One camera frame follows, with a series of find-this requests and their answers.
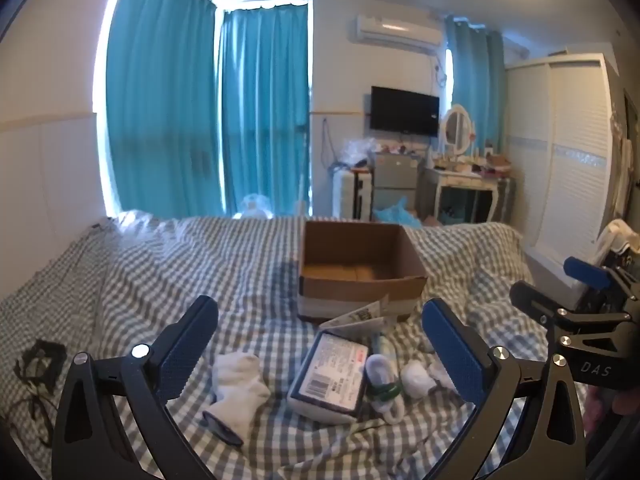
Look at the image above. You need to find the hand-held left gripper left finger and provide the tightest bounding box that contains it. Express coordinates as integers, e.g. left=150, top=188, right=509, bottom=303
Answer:
left=51, top=295, right=219, bottom=480

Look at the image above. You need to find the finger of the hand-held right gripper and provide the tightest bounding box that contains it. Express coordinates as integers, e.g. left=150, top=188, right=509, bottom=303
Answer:
left=509, top=280, right=634, bottom=334
left=564, top=256, right=640, bottom=302

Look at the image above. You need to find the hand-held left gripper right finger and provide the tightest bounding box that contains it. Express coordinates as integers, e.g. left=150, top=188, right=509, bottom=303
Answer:
left=421, top=298, right=586, bottom=480

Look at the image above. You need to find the white sock with dark toe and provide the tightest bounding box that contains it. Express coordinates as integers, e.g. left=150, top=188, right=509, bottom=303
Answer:
left=202, top=352, right=272, bottom=449

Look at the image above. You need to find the white and green sock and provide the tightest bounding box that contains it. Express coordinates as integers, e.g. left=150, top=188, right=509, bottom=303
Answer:
left=364, top=354, right=405, bottom=417

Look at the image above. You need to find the blue and white tissue pack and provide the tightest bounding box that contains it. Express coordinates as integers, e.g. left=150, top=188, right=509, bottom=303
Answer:
left=287, top=332, right=374, bottom=424

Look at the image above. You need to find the cardboard box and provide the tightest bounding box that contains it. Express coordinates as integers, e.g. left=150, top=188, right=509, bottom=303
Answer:
left=298, top=220, right=429, bottom=327

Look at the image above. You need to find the small white sock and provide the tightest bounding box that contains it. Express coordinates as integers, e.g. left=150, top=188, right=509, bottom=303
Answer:
left=426, top=359, right=457, bottom=392

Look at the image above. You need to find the white cloth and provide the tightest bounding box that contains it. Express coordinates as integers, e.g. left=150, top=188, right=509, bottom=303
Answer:
left=594, top=218, right=640, bottom=257

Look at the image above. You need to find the checked bed sheet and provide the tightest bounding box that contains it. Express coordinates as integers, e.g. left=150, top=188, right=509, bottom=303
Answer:
left=0, top=210, right=596, bottom=480

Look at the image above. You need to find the printed paper leaflet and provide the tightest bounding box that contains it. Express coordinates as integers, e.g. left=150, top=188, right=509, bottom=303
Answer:
left=319, top=295, right=392, bottom=342

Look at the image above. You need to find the white wardrobe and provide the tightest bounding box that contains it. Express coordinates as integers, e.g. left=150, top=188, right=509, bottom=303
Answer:
left=504, top=52, right=623, bottom=262

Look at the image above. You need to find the white dressing table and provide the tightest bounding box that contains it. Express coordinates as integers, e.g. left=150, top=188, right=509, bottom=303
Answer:
left=421, top=154, right=516, bottom=227

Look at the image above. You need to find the blue plastic bag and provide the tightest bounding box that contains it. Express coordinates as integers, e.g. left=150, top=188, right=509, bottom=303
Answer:
left=372, top=197, right=425, bottom=231

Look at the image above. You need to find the white plush toy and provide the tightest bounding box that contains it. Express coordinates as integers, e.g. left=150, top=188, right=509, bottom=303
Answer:
left=235, top=192, right=275, bottom=219

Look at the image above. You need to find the small grey fridge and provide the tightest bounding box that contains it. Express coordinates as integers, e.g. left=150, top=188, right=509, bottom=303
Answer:
left=372, top=152, right=422, bottom=221

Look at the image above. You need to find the white suitcase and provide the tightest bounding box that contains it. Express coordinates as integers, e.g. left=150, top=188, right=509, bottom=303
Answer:
left=332, top=167, right=375, bottom=221

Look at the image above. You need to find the oval vanity mirror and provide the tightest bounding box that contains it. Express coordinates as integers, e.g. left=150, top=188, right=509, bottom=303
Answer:
left=439, top=104, right=474, bottom=157

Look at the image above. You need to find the clear plastic bag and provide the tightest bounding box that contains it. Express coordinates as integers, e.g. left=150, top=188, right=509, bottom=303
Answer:
left=339, top=136, right=383, bottom=167

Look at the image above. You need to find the narrow teal curtain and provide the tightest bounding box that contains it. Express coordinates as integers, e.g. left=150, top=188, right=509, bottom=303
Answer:
left=444, top=16, right=507, bottom=153

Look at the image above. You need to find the wide teal curtain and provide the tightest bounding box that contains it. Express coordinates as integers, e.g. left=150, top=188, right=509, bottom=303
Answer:
left=104, top=0, right=224, bottom=217

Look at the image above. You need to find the white air conditioner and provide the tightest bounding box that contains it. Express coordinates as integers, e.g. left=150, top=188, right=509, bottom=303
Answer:
left=348, top=14, right=444, bottom=54

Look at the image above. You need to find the black wall television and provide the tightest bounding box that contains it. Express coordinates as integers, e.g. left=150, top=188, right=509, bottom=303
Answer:
left=369, top=85, right=441, bottom=137

